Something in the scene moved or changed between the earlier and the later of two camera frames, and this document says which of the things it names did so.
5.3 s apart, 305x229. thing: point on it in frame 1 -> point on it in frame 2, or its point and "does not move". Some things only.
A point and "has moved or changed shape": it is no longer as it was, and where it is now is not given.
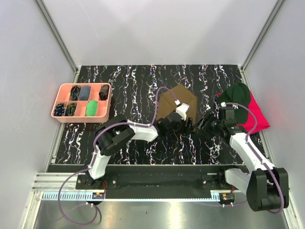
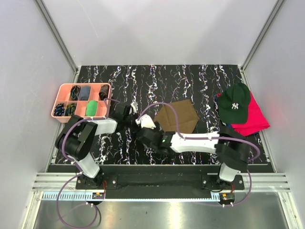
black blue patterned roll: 59,109 does not move
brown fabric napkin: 167,105 has moved or changed shape
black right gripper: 198,125 -> 157,128
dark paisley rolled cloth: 104,92 does not move
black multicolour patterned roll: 75,92 does not move
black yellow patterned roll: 70,109 does not move
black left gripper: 186,130 -> 135,130
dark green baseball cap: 239,93 does not move
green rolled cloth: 91,108 does not move
